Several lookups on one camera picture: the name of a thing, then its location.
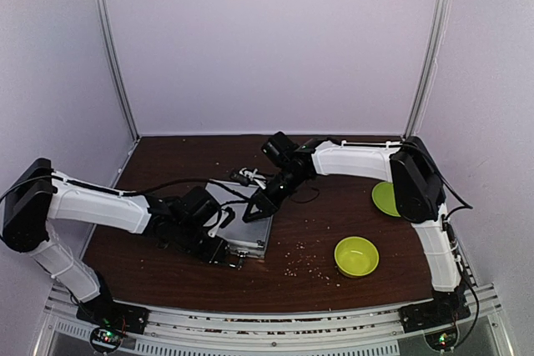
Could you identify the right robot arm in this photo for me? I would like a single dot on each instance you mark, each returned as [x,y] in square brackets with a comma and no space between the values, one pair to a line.
[419,191]

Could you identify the frame post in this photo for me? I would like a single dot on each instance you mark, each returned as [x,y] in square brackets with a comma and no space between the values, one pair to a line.
[429,67]
[114,68]

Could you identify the aluminium poker case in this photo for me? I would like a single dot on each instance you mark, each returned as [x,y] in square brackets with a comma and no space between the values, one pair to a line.
[243,239]

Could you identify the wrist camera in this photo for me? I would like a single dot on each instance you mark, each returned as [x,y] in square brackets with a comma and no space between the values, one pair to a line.
[246,177]
[219,220]

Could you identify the green plate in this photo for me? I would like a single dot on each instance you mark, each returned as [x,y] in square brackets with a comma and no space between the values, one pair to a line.
[383,197]

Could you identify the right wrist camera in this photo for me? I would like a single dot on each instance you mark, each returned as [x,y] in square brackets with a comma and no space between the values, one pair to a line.
[246,177]

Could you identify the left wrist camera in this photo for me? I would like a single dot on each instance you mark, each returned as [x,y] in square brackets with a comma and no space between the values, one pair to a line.
[219,220]

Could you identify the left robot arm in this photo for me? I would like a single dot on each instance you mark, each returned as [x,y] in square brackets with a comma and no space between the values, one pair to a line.
[42,194]

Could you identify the right frame post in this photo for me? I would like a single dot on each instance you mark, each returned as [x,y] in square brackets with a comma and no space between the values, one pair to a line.
[429,67]

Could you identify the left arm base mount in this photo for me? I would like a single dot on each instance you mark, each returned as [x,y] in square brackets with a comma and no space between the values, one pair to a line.
[113,320]

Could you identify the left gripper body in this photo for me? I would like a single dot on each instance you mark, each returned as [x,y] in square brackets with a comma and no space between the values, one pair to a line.
[188,240]

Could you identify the green bowl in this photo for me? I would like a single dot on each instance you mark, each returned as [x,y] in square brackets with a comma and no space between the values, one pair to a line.
[356,257]

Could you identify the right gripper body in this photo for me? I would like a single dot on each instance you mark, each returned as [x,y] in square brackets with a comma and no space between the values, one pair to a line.
[274,203]

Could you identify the left frame post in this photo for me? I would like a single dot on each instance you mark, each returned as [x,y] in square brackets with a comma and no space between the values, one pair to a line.
[114,68]

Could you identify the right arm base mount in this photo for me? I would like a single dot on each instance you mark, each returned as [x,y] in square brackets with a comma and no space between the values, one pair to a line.
[438,317]

